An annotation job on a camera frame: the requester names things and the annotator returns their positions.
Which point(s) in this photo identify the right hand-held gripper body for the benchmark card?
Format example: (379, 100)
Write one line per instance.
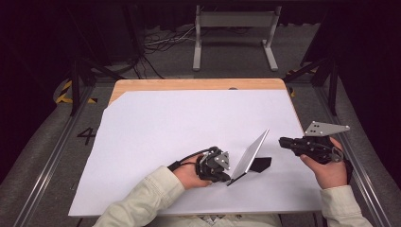
(315, 146)

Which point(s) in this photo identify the black tripod stand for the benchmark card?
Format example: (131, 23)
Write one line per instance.
(331, 82)
(75, 82)

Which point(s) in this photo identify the person's torso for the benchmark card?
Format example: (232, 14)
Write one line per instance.
(220, 221)

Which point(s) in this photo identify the white table sheet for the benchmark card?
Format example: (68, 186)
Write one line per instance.
(176, 110)

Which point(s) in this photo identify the person's left hand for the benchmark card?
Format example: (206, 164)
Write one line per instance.
(189, 176)

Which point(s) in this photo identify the grey metal stand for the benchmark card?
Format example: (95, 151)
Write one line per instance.
(235, 19)

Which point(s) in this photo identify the aluminium floor rail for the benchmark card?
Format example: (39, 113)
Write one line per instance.
(52, 160)
(359, 164)

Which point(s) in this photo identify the person's right hand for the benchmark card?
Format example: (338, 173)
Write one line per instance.
(331, 173)

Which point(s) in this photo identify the yellow-black floor tape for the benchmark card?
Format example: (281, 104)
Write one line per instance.
(64, 91)

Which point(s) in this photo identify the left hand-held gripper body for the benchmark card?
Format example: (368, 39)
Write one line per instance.
(211, 165)

